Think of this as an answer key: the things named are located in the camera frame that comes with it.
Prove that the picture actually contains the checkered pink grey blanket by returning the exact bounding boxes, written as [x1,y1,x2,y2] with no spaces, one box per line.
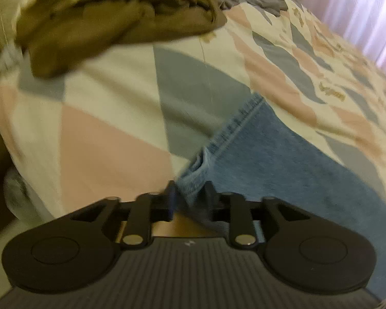
[0,0,386,284]

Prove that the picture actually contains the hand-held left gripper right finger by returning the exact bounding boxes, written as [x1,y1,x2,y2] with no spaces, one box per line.
[204,180,312,250]

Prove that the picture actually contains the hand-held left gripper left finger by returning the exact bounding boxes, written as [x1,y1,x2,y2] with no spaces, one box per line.
[69,180,177,250]

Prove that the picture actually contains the blue denim jeans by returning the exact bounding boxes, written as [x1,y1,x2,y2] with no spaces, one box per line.
[174,93,386,301]

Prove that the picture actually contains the pink curtain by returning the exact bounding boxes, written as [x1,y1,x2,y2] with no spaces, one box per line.
[272,0,386,75]

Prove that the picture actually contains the brown garment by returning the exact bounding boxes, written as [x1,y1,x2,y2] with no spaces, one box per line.
[15,0,227,79]

